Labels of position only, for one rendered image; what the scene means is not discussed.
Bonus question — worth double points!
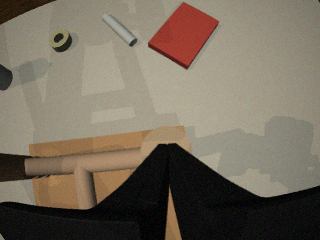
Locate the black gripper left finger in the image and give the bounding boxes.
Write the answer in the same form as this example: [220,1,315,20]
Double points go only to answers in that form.
[0,143,169,240]

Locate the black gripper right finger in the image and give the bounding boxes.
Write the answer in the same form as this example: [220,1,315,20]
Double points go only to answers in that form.
[167,143,320,240]

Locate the red flat rectangular pad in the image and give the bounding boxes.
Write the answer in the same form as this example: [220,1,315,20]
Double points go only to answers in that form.
[148,2,219,70]

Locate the grey cylinder with red cone top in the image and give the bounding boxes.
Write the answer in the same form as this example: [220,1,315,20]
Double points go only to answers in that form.
[0,64,13,91]

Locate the light grey cylinder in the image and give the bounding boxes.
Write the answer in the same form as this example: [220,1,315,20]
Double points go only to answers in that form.
[102,13,137,47]

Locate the wooden stool legs with h-shaped crossbars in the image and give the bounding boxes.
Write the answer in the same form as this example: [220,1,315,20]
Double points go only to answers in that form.
[0,126,192,209]

